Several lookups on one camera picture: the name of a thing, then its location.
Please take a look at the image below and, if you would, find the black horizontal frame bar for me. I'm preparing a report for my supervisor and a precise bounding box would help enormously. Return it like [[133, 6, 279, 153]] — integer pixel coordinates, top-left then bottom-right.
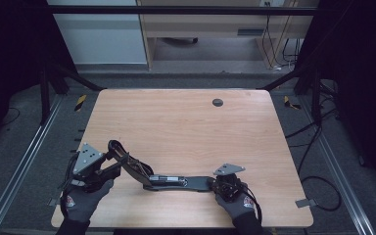
[[47, 4, 319, 17]]

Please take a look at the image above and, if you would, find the right hand-held gripper cable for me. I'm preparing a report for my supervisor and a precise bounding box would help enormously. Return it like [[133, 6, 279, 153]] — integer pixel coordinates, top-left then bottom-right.
[[241, 182, 263, 227]]

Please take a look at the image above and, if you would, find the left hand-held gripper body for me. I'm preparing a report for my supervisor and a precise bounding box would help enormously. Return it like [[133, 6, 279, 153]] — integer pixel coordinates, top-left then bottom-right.
[[67, 142, 112, 193]]

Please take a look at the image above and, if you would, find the black looped floor cable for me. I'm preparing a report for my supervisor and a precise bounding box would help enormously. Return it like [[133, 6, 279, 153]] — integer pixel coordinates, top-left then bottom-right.
[[298, 125, 343, 212]]

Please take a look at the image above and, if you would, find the black stapler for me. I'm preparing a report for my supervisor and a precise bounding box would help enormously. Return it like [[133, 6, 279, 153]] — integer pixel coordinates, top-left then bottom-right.
[[107, 139, 218, 193]]

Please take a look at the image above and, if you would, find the aluminium floor rail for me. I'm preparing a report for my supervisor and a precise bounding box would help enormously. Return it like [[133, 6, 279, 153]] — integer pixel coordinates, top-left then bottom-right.
[[298, 97, 376, 235], [0, 96, 65, 235]]

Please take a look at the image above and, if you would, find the bundle of desk cables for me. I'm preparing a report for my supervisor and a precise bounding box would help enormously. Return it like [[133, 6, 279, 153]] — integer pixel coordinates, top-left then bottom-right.
[[262, 1, 303, 71]]

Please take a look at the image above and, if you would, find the white cabinet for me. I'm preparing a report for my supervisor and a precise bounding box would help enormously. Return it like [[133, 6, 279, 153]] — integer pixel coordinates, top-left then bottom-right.
[[47, 0, 149, 66]]

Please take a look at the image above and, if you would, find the yellow black striped tape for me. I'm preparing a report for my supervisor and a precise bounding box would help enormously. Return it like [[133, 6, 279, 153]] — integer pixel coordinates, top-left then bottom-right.
[[283, 95, 302, 111], [73, 94, 88, 113]]

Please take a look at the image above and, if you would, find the dark curtain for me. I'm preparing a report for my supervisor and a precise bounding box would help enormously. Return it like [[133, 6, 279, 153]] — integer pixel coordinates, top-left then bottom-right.
[[0, 0, 79, 155], [295, 0, 376, 199]]

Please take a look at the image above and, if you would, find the person's left hand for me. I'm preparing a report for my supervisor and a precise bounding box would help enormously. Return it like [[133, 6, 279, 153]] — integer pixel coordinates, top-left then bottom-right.
[[62, 179, 115, 223]]

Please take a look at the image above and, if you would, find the black diagonal frame strut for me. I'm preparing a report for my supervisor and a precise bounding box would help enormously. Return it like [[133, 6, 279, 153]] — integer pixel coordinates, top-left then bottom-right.
[[50, 63, 106, 92], [258, 67, 311, 92]]

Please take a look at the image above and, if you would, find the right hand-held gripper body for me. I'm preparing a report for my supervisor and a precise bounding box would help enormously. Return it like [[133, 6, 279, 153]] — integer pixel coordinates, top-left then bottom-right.
[[212, 163, 248, 202]]

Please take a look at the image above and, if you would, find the person's right hand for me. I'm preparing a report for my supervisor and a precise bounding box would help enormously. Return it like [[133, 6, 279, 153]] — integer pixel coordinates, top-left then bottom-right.
[[214, 193, 255, 220]]

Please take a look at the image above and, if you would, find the black frame post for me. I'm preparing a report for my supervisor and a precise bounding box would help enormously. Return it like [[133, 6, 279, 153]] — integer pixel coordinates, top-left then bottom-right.
[[309, 70, 323, 124], [39, 63, 52, 125]]

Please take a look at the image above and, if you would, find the thin black floor cable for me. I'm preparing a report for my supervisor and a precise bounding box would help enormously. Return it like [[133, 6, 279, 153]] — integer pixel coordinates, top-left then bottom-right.
[[1, 107, 22, 126]]

